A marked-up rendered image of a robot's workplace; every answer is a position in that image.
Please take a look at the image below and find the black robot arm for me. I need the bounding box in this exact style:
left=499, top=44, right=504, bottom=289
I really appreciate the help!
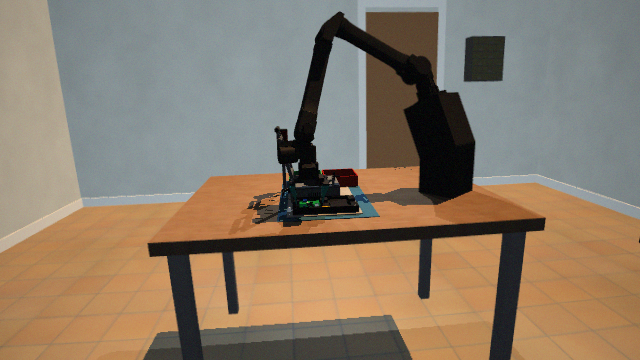
left=277, top=11, right=447, bottom=186

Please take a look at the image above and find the red open box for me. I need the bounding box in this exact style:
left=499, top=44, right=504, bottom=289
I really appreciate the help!
left=322, top=168, right=358, bottom=187

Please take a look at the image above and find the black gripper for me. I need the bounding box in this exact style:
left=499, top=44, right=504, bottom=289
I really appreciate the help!
left=289, top=161, right=329, bottom=204

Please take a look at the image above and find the green circuit board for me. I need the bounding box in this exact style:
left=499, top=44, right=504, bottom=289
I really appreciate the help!
left=299, top=198, right=321, bottom=207

